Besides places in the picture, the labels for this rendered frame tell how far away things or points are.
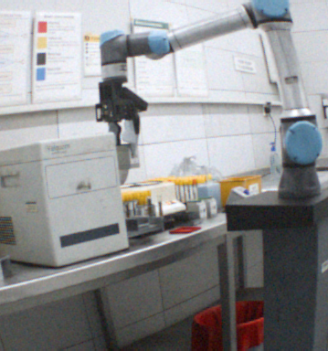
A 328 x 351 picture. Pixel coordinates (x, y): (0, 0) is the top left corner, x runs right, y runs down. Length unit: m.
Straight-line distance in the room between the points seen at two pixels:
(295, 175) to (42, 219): 0.74
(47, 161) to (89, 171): 0.15
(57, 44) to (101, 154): 0.91
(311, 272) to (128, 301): 1.11
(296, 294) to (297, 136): 0.49
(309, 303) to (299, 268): 0.13
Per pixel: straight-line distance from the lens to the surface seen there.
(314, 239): 1.63
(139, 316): 2.61
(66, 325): 2.26
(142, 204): 1.72
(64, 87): 2.29
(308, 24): 4.24
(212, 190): 2.07
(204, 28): 1.69
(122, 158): 1.60
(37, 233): 1.36
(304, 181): 1.67
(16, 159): 1.39
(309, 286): 1.67
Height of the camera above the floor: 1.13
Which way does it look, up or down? 3 degrees down
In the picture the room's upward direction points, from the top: 7 degrees counter-clockwise
